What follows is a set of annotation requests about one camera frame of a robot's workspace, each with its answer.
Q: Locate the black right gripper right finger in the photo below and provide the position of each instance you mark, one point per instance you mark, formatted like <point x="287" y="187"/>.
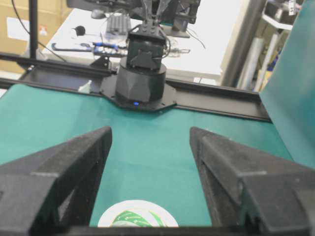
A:
<point x="246" y="187"/>

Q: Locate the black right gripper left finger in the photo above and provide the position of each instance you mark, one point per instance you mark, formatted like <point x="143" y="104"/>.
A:
<point x="55" y="187"/>

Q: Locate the white duct tape roll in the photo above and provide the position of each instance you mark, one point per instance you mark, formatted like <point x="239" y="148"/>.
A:
<point x="136" y="213"/>

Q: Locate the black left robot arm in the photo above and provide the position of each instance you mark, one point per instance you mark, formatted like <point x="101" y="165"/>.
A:
<point x="140" y="80"/>

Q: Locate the green table cloth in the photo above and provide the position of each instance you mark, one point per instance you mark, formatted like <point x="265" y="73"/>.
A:
<point x="150" y="158"/>

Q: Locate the white background desk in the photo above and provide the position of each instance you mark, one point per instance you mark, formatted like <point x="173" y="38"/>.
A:
<point x="188" y="57"/>

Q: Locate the grey keyboard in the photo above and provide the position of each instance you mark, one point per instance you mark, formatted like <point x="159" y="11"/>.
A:
<point x="118" y="24"/>

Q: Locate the cardboard box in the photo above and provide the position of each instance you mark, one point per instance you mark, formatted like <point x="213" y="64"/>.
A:
<point x="14" y="23"/>

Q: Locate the grey computer mouse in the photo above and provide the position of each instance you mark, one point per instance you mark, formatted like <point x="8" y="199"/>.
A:
<point x="98" y="14"/>

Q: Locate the black vertical pole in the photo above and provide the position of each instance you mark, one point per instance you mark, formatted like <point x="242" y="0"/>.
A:
<point x="33" y="8"/>

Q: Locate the blue handled pliers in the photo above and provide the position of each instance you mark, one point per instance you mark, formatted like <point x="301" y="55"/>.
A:
<point x="104" y="48"/>

